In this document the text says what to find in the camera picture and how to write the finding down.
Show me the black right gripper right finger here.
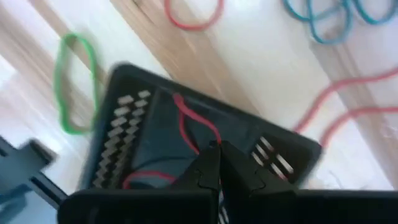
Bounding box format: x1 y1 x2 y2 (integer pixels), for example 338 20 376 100
219 139 398 224

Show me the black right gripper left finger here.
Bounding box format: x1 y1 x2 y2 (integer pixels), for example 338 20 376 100
57 141 222 224

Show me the red rubber band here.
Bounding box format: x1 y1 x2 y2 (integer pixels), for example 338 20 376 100
293 67 398 149
123 170 178 190
172 93 222 155
164 0 225 32

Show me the green rubber band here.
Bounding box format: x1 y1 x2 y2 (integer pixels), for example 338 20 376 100
53 32 101 136

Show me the black slotted plastic bin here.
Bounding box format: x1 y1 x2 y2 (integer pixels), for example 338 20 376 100
77 63 323 224

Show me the black aluminium table frame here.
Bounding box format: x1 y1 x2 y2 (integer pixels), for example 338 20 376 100
0 135 68 224

